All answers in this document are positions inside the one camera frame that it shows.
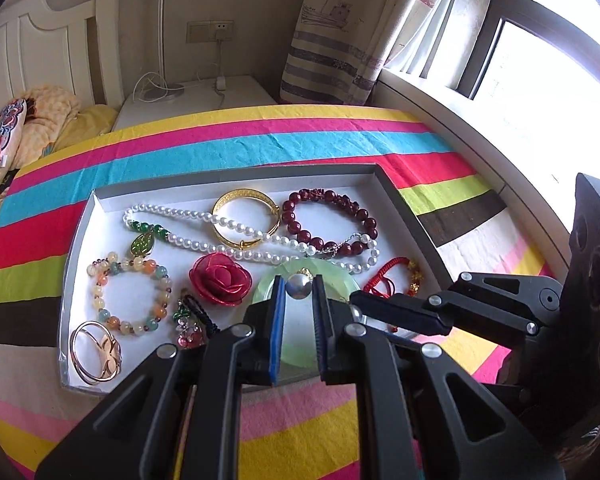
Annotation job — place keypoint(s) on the white bed headboard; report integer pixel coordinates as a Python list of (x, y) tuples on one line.
[(39, 45)]

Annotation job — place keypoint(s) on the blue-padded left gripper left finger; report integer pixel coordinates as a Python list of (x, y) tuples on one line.
[(245, 354)]

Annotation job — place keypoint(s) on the beige fluffy blanket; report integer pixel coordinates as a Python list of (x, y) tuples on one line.
[(49, 109)]

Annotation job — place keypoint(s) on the white bedside table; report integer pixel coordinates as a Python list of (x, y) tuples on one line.
[(194, 97)]

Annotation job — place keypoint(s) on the wall power socket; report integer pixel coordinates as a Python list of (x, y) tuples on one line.
[(209, 31)]

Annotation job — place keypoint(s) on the green glass pendant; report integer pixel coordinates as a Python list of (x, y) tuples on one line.
[(142, 245)]

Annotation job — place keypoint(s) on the pink crystal charm pendant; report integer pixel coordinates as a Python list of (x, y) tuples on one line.
[(193, 326)]

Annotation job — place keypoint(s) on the window frame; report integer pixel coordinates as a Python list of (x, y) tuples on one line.
[(566, 25)]

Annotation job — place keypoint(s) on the striped patterned curtain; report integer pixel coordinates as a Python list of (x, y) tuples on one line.
[(340, 47)]

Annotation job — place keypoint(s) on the striped colourful tablecloth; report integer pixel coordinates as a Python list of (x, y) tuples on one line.
[(465, 218)]

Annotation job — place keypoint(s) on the gold bangle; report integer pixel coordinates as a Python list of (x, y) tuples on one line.
[(245, 217)]

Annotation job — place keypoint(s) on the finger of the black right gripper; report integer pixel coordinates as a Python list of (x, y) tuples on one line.
[(510, 291), (402, 311)]

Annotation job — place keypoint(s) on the green jade bangle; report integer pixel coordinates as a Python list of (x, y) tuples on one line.
[(298, 343)]

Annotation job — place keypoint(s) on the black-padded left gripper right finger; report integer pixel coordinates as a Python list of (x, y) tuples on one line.
[(351, 353)]

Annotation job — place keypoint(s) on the grey cardboard tray box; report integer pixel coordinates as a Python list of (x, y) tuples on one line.
[(116, 309)]

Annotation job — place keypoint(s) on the white standing lamp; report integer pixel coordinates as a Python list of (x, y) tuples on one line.
[(159, 88)]

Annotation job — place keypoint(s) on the white charger with cable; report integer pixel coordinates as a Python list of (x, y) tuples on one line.
[(219, 86)]

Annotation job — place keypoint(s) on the red rose brooch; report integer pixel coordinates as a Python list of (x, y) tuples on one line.
[(218, 279)]

